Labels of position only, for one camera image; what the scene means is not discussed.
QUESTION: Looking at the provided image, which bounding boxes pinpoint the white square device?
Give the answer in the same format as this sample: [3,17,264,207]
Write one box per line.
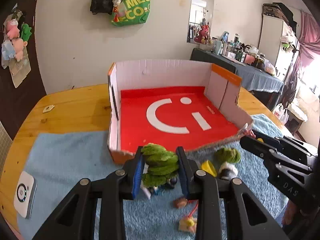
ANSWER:
[14,171,37,219]

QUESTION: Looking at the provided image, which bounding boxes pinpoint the cartoon figure round base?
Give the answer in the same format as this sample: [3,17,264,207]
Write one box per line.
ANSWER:
[140,176,178,200]

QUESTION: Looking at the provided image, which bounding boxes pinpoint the yellow plastic lid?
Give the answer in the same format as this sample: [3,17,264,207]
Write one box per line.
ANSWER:
[201,160,217,177]

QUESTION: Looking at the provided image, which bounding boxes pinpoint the dark wooden door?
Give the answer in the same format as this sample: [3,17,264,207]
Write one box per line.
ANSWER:
[1,0,46,139]

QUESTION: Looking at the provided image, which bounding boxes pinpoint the small green plush ball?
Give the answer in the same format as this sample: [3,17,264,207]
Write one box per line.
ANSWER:
[214,147,241,164]

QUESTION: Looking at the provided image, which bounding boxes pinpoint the white cabinet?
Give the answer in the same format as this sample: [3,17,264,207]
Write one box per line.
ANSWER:
[258,15,299,82]

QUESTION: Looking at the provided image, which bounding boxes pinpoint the pink curtain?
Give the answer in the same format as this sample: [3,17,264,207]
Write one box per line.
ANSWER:
[287,10,319,98]

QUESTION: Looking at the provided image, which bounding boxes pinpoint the small white tag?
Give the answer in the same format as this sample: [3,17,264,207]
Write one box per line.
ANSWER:
[42,105,55,113]

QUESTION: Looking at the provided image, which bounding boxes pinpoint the yellow small toy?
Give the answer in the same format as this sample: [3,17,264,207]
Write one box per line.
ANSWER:
[178,216,197,234]

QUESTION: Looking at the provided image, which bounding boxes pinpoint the wall mirror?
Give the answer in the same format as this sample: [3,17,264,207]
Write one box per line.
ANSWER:
[187,0,214,44]

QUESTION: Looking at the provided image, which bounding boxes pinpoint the green tote bag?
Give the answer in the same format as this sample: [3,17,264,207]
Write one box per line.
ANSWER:
[111,0,151,27]

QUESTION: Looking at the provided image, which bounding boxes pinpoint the round wooden table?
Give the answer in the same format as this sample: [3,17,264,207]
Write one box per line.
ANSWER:
[0,83,293,233]

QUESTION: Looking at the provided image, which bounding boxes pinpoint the green plush toy on door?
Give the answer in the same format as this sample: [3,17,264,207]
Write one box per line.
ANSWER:
[20,23,32,42]

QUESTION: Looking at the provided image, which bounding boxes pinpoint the wooden stick red ribbon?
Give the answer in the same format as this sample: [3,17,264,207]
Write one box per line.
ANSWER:
[173,197,199,217]

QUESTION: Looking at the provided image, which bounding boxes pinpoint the red dragon plush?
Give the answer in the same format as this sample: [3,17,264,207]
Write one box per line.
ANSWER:
[194,25,209,44]

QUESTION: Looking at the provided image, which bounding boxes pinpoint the table with blue cloth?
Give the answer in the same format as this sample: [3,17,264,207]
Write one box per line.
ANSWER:
[190,47,284,111]

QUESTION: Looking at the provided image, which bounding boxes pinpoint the cardboard box red bottom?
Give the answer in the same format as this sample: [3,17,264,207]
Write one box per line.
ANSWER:
[107,60,253,164]

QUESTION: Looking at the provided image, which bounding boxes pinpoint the green plush bundle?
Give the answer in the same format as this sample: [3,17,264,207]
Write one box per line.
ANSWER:
[141,143,179,187]

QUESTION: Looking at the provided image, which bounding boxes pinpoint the black white socks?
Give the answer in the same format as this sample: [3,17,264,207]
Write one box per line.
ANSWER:
[217,161,238,181]

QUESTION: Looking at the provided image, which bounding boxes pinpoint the pink plush pig toys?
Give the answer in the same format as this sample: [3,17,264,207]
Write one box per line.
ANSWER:
[6,19,28,62]

